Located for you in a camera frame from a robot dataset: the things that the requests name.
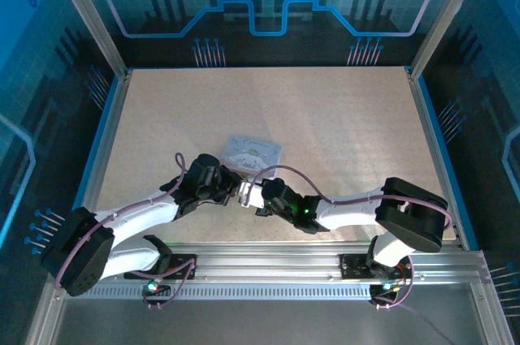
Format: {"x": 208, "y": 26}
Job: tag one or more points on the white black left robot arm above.
{"x": 134, "y": 215}

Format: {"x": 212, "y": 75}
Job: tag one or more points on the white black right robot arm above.
{"x": 410, "y": 211}

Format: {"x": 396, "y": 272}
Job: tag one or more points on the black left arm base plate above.
{"x": 178, "y": 264}

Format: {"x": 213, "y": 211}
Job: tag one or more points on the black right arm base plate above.
{"x": 353, "y": 267}

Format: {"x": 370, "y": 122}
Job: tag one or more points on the cartoon print tin box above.
{"x": 254, "y": 154}

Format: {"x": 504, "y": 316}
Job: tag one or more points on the aluminium front frame rail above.
{"x": 276, "y": 257}

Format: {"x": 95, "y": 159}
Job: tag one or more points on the aluminium frame post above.
{"x": 87, "y": 16}
{"x": 447, "y": 16}

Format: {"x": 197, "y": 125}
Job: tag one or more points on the aluminium side frame rail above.
{"x": 436, "y": 150}
{"x": 101, "y": 146}

